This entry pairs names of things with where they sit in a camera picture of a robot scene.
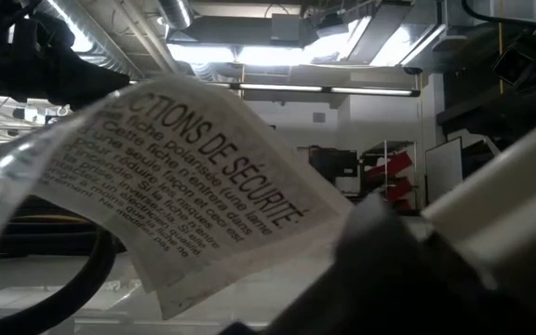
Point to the yellow vertical pipe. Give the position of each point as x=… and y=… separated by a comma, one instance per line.
x=501, y=37

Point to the ceiling light bar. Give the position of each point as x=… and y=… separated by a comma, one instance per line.
x=296, y=87

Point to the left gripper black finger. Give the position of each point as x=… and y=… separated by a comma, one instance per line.
x=86, y=81

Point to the yellow plastic bin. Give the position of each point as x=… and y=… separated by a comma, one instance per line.
x=49, y=218

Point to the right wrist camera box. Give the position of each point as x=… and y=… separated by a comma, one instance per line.
x=512, y=65

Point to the black cabinet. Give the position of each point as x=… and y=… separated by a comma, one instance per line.
x=333, y=163

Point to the shelf with red bins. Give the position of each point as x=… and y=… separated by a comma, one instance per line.
x=393, y=167

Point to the whiteboard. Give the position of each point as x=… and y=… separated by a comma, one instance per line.
x=444, y=170

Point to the silver air duct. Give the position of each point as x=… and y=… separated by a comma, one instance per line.
x=105, y=37

